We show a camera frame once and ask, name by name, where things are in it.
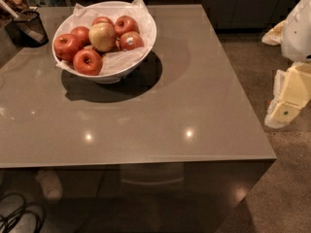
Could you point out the white paper liner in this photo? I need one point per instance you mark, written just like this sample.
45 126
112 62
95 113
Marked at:
121 59

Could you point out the white bowl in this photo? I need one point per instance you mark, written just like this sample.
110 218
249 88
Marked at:
111 76

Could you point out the red apple back right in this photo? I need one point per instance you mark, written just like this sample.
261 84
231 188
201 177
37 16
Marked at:
125 24

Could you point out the white shoe under table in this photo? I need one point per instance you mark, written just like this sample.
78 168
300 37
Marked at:
50 184

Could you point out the red apple back left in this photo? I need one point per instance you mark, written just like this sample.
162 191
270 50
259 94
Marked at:
81 32

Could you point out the red apple with sticker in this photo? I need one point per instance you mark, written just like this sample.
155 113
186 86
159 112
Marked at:
131 40

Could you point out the black mesh basket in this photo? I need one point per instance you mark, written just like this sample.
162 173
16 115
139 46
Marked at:
27 30

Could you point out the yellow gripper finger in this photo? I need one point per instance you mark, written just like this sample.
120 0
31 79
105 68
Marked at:
292 92
274 36

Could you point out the red apple front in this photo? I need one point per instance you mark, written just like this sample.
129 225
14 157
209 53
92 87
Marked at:
87 62

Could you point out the red apple back middle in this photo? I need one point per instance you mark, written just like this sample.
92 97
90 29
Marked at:
102 20

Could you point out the yellow-green apple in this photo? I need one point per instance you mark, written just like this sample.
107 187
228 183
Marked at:
102 36

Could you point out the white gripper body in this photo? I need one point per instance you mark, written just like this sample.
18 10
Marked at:
297 33

